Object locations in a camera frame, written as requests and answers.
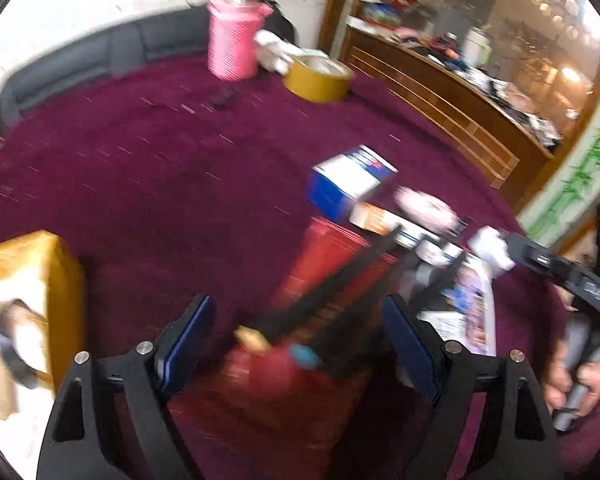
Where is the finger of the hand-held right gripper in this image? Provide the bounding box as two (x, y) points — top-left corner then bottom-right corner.
(289, 252), (468, 378)
(234, 225), (403, 353)

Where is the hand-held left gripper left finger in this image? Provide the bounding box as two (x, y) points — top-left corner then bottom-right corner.
(36, 292), (217, 480)

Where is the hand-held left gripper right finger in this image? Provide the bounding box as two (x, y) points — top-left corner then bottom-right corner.
(381, 294), (566, 480)

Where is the red box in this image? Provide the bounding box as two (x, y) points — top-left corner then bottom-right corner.
(215, 216), (398, 441)

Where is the person's right hand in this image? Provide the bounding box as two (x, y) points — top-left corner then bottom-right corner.
(544, 336), (600, 420)

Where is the small orange white box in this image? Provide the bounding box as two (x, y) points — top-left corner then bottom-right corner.
(349, 202), (398, 235)

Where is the white box with blue print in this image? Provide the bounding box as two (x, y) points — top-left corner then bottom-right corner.
(397, 227), (463, 266)

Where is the blue and white box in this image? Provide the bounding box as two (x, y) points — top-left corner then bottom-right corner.
(307, 145), (400, 223)

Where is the maroon tablecloth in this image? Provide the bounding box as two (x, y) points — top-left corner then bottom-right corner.
(0, 55), (571, 480)

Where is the wooden counter with clutter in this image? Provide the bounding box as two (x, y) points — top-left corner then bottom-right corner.
(345, 0), (563, 151)

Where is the yellow cardboard box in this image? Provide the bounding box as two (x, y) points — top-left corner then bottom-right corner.
(0, 230), (87, 421)

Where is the black tape roll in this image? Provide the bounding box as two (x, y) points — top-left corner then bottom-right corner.
(0, 300), (43, 391)

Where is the yellow-brown tape roll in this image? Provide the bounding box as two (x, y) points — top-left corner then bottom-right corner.
(283, 56), (355, 104)

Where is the black pen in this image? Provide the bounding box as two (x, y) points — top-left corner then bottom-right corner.
(207, 87), (238, 110)

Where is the white and green cup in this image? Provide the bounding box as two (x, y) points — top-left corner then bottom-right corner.
(462, 25), (493, 68)

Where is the white tissue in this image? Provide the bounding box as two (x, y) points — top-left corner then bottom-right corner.
(254, 29), (306, 75)

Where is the pink knitted bottle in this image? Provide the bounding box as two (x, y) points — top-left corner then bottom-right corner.
(206, 0), (273, 82)

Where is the blue and red carton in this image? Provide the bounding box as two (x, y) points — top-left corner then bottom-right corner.
(355, 0), (421, 28)

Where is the dark grey sofa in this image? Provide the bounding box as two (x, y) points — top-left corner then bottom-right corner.
(0, 2), (301, 126)

